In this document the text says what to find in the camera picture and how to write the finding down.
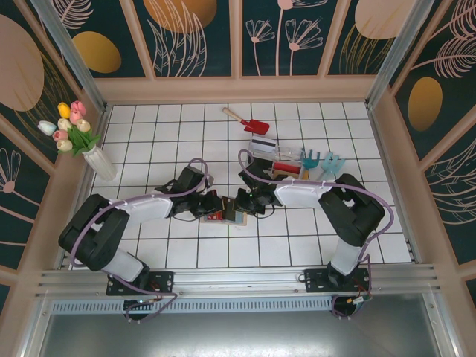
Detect aluminium rail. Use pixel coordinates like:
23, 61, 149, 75
35, 263, 443, 302

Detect grey metal panel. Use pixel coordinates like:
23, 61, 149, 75
22, 293, 458, 357

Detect red toy shovel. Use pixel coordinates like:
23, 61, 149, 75
222, 106, 271, 135

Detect red card white print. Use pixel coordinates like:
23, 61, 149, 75
272, 160, 301, 175

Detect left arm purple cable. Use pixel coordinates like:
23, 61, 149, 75
68, 158, 209, 323

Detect white ribbed vase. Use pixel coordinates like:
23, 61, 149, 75
82, 145, 118, 182

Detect green artificial tulip leaves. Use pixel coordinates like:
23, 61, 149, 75
68, 126, 101, 157

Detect beige card holder wallet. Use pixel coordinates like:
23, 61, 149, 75
199, 208, 249, 228

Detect teal toy rake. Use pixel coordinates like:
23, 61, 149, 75
299, 147, 321, 180

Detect clear acrylic card organizer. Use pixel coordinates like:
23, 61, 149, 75
248, 135, 304, 179

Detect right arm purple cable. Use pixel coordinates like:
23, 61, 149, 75
237, 148, 395, 321

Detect white magnetic stripe card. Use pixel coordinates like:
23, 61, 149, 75
251, 136, 278, 154

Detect aluminium frame post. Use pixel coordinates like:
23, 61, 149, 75
29, 0, 109, 116
366, 0, 446, 109

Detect grey slotted cable duct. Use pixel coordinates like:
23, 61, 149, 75
50, 297, 334, 313

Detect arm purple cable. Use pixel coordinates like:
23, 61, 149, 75
237, 148, 395, 321
68, 158, 209, 323

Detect light blue toy rake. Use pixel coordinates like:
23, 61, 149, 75
315, 152, 346, 179

